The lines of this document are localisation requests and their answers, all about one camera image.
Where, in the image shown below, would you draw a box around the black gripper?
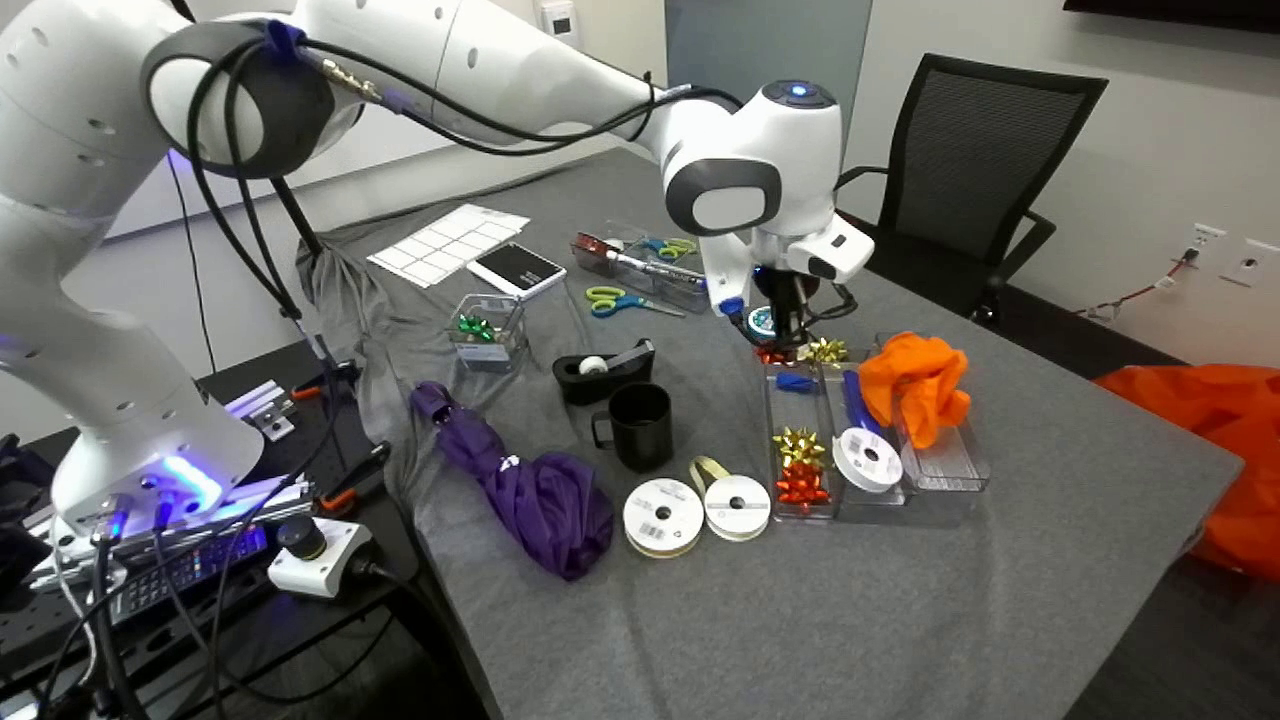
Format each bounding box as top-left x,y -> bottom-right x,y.
747,261 -> 822,357

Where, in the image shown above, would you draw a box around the gold ribbon bow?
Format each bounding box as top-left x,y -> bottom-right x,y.
802,331 -> 856,374

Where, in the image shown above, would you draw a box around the blue ribbon strip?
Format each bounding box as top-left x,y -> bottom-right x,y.
835,374 -> 885,437

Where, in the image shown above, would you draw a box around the gold bow in tray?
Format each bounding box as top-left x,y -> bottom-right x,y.
774,423 -> 828,474

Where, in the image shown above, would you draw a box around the white spool with purple ribbon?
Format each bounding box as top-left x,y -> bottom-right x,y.
828,423 -> 907,497

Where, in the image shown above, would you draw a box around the clear tray with pens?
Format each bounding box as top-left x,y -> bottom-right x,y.
573,228 -> 730,314

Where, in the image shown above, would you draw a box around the small white ribbon spool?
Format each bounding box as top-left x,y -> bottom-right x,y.
686,456 -> 774,550

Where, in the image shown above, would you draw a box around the clear tray with bows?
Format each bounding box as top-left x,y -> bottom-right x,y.
763,361 -> 839,530

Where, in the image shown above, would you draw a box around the clear tray with spool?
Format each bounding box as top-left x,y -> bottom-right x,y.
819,364 -> 910,518

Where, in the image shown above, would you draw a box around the clear tray under orange cloth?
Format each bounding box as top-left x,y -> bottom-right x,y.
900,396 -> 991,497

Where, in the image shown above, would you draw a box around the large white ribbon spool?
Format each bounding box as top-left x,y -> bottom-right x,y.
619,478 -> 709,565

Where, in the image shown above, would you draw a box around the small clear plastic tray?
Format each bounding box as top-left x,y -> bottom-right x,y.
446,289 -> 533,377

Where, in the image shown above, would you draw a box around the orange tissue cloth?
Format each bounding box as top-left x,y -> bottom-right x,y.
856,328 -> 975,454

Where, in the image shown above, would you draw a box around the black mug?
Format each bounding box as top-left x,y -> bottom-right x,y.
586,382 -> 676,478

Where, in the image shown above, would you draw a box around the black tape dispenser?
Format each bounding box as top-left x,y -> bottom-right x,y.
547,336 -> 658,408

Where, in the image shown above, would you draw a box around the black mesh office chair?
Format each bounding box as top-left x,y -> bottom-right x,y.
832,53 -> 1113,325

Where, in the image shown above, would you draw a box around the grey tablecloth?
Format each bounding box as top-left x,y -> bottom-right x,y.
292,143 -> 1247,720

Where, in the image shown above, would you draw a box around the black tablet device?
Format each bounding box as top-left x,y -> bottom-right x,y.
463,239 -> 573,306

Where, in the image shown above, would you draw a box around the purple folded umbrella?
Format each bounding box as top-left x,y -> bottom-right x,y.
409,382 -> 619,586

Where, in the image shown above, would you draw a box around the white label sheets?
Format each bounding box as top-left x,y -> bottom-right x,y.
362,202 -> 533,292

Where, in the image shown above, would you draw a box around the orange bag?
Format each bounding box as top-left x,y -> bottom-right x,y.
1096,361 -> 1280,589

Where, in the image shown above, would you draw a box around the white emergency stop box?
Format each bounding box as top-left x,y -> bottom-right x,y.
264,511 -> 375,599

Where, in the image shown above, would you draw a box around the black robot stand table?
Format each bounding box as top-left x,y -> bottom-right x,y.
0,331 -> 472,720

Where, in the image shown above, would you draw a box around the green blue handled scissors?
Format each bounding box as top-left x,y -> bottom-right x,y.
638,232 -> 705,266

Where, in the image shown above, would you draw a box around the green yellow handled scissors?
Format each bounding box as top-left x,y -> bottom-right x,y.
581,282 -> 686,325

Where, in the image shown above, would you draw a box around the black wall outlet cable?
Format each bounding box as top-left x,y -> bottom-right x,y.
1074,248 -> 1202,325

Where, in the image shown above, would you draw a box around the white wall thermostat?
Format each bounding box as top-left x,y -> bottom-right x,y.
537,0 -> 583,40

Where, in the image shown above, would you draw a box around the orange handled clamp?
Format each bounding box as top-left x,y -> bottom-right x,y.
316,439 -> 395,521
283,364 -> 362,412

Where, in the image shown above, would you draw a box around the white wall outlet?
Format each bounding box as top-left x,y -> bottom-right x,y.
1186,222 -> 1280,292

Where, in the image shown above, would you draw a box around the black camera tripod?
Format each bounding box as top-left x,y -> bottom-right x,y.
269,173 -> 326,257

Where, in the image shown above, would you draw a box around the black wall television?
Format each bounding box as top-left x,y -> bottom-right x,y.
1061,0 -> 1280,37

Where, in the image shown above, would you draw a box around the silver metal bracket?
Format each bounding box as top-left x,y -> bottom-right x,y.
218,377 -> 298,444

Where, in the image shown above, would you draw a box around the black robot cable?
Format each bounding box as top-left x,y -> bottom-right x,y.
134,17 -> 753,325

